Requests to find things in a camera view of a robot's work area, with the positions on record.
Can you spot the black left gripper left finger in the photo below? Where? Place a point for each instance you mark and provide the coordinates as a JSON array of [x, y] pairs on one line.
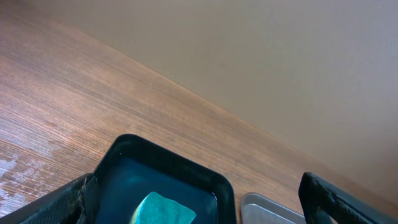
[[76, 202]]

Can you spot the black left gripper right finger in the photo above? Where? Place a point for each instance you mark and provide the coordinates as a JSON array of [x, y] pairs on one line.
[[322, 202]]

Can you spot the green yellow sponge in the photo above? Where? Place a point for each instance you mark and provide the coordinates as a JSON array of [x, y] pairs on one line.
[[156, 209]]

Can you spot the black water tray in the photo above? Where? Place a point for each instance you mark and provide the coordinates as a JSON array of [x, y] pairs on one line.
[[133, 167]]

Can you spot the dark brown serving tray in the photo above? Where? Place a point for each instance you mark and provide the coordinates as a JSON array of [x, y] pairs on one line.
[[257, 209]]

